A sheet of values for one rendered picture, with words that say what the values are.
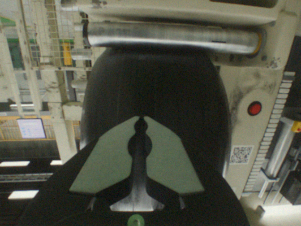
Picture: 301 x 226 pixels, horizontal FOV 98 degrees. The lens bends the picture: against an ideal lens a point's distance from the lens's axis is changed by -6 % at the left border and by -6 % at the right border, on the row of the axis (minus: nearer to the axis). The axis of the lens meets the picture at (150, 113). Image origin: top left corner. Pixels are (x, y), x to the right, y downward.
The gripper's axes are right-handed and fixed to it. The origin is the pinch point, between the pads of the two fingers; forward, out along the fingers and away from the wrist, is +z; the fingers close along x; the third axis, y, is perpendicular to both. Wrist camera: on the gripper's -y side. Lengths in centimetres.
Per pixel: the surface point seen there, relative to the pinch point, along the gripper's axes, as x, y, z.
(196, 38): 9.7, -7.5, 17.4
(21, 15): -60, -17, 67
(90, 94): -9.4, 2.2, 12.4
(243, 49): 19.9, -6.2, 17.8
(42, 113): -412, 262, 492
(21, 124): -305, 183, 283
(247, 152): 34.0, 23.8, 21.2
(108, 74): -6.1, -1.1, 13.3
